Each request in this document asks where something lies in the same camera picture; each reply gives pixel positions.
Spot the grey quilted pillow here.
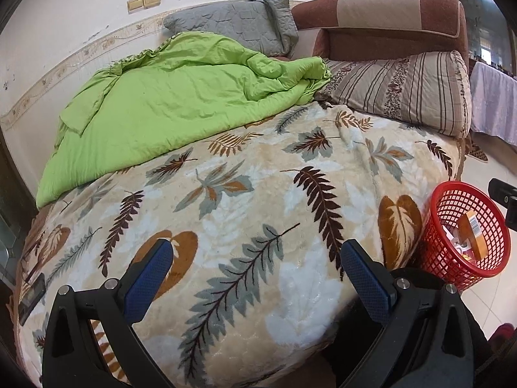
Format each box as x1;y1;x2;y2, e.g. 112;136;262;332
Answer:
163;0;300;58

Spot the orange box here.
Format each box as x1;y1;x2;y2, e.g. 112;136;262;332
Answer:
457;210;492;260

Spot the striped beige pillow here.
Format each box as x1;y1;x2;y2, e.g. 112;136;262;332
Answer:
314;50;473;138

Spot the dark phone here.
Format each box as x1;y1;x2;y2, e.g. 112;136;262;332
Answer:
18;272;46;327

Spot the leaf-print blanket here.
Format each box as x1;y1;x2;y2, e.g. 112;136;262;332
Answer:
11;100;466;388

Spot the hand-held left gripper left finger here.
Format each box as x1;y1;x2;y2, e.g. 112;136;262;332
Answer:
42;239;174;388

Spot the green quilt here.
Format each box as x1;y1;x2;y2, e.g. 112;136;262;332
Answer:
36;31;332;210

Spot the red plastic mesh basket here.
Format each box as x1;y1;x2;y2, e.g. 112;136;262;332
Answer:
420;180;512;292

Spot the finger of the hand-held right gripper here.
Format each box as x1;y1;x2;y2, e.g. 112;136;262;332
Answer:
488;178;517;211

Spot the brown and beige headboard cushion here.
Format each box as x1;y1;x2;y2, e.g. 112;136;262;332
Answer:
291;0;470;64

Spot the red slipper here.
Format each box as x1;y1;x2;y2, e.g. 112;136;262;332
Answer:
490;322;517;357

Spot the glass-front cabinet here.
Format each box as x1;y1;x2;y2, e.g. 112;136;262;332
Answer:
415;0;517;78

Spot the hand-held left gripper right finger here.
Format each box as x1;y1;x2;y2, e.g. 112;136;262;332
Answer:
340;239;473;388

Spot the glass panel door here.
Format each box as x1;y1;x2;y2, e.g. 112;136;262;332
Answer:
0;141;41;288

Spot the lilac tablecloth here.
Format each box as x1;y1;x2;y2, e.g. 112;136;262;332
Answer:
470;61;517;146

